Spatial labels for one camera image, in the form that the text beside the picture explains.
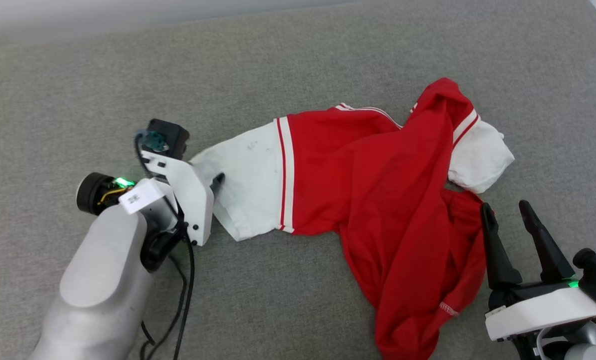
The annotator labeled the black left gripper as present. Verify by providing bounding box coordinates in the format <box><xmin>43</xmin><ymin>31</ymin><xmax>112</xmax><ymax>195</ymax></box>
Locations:
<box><xmin>76</xmin><ymin>172</ymin><xmax>226</xmax><ymax>274</ymax></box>

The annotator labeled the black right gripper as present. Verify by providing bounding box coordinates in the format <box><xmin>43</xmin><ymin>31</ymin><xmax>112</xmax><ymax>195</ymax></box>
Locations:
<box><xmin>480</xmin><ymin>200</ymin><xmax>583</xmax><ymax>312</ymax></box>

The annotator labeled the red white basketball jersey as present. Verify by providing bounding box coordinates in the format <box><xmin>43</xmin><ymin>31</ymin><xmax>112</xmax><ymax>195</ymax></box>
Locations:
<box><xmin>190</xmin><ymin>77</ymin><xmax>515</xmax><ymax>360</ymax></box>

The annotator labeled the grey fabric sofa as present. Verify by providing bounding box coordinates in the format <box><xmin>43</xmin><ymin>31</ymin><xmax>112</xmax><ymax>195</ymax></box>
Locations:
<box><xmin>0</xmin><ymin>0</ymin><xmax>596</xmax><ymax>360</ymax></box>

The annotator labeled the teal camera cable connector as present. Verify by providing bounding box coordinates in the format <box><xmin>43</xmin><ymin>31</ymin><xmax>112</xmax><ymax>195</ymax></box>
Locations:
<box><xmin>136</xmin><ymin>129</ymin><xmax>170</xmax><ymax>153</ymax></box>

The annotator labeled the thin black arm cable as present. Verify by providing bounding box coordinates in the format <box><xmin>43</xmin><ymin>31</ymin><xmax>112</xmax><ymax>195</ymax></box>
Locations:
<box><xmin>139</xmin><ymin>235</ymin><xmax>196</xmax><ymax>360</ymax></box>

